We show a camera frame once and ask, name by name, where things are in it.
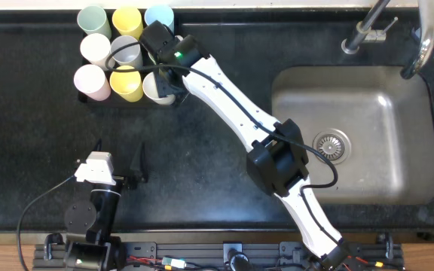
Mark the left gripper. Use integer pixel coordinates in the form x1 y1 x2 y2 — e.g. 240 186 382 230
93 138 150 190

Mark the yellow cup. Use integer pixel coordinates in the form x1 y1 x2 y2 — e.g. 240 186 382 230
108 65 145 103
111 6 145 41

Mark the white cup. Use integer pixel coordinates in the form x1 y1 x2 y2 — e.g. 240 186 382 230
141 71 177 106
79 32 112 71

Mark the pink cup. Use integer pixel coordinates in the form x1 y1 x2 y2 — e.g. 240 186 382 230
72 63 112 102

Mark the grey cup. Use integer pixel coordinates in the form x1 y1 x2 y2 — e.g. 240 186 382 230
109 35 144 70

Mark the green cup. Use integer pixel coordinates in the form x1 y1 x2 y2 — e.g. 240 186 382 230
76 5 113 39

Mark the blue cup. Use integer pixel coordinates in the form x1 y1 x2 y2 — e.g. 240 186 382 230
143 4 176 34

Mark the steel sink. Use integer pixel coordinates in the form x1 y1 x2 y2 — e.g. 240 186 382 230
270 65 434 206

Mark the steel tap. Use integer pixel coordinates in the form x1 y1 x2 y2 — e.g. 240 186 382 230
340 0 434 81

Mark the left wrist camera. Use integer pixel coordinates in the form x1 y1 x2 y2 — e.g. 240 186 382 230
74 151 116 187

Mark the mounting rail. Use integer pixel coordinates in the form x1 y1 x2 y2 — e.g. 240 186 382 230
32 232 406 271

